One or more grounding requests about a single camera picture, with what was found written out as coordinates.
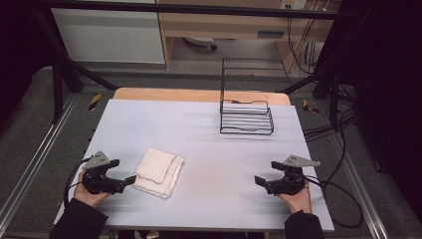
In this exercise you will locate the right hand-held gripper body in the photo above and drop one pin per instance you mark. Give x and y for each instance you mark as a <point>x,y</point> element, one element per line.
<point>289,181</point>

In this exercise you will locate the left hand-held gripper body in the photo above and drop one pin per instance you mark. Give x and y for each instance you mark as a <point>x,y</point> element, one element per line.
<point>98,181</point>

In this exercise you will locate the white towel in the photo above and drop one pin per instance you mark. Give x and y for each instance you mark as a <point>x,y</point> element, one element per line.
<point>159,172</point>

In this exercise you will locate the person's left hand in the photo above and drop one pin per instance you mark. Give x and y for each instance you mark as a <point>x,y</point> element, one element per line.
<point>87,197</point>

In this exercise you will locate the person's right hand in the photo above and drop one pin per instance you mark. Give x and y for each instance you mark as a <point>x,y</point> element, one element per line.
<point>298,200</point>

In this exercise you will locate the wooden table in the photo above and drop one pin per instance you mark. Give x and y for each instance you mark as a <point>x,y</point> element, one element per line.
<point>199,94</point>

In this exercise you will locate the white cabinet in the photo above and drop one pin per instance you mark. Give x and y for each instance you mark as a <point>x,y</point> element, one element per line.
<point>106,36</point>

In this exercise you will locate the black curtain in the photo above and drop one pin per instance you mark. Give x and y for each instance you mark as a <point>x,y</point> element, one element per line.
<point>388,83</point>
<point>20,49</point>

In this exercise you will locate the office chair base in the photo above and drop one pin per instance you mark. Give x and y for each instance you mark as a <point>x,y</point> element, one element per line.
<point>200,41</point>

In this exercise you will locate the light wooden desk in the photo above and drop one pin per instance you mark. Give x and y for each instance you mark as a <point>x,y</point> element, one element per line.
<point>225,26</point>

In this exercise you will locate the white power strip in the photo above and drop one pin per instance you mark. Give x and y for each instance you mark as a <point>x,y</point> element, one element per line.
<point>293,4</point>

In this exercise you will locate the aluminium floor rail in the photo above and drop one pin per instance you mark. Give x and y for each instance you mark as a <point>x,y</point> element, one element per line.
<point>36,156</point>
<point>361,186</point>

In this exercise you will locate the black metal frame stand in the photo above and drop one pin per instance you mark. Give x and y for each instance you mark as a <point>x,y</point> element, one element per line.
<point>334,93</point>
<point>58,86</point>

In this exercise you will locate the black metal frame bar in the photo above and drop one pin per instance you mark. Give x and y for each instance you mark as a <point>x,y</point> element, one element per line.
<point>199,8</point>

